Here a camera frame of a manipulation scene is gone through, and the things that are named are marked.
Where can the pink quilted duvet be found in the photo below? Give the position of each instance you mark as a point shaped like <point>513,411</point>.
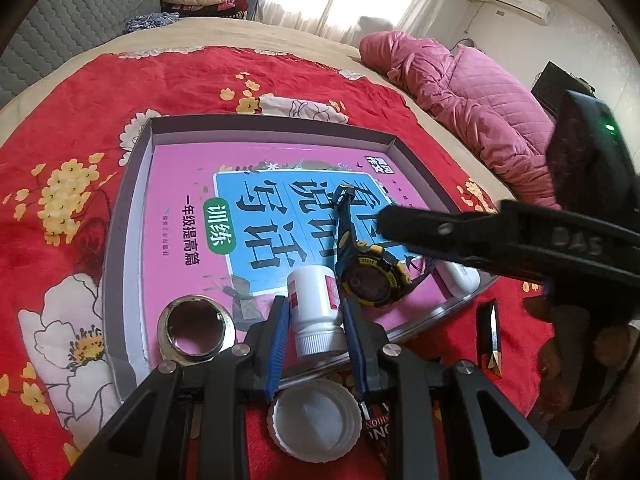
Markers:
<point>465,100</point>

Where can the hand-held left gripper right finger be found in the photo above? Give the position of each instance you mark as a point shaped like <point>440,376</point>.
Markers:
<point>355,345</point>

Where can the grey pillow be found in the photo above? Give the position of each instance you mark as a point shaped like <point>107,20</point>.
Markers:
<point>375,25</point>

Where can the black television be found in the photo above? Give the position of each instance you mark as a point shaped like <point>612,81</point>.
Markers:
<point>555,85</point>

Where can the grey quilted headboard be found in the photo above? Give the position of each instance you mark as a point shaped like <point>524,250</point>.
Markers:
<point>60,15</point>

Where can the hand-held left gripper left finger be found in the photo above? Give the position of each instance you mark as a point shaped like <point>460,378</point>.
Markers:
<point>277,345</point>

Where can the pink book with blue panel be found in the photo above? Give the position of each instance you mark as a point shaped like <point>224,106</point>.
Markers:
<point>190,185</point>

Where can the red floral blanket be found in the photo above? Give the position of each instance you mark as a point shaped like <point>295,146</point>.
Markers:
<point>75,110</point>

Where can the white pill bottle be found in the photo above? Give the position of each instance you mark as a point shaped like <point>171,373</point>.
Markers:
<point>315,320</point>

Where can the beige bed sheet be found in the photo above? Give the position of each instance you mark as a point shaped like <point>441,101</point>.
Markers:
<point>300,45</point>

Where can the yellow and black wristwatch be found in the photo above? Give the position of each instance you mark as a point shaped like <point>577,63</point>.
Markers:
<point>370,280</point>

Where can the blue patterned cloth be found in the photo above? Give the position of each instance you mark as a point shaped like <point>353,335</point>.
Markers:
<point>150,22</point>

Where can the white round lid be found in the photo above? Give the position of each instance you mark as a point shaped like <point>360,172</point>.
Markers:
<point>310,420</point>

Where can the white air conditioner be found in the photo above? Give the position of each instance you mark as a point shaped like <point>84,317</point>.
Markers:
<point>520,2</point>

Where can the white earbuds case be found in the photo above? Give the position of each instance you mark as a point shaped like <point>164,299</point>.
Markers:
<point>460,277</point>

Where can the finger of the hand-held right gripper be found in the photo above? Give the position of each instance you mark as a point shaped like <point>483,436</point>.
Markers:
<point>440,230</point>

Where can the person's right hand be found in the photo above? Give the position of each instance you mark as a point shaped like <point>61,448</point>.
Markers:
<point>615,342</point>

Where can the red and black pen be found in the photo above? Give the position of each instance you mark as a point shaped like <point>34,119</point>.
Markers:
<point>375,430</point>

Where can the shallow grey cardboard box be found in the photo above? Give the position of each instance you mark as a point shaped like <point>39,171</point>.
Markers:
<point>125,210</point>

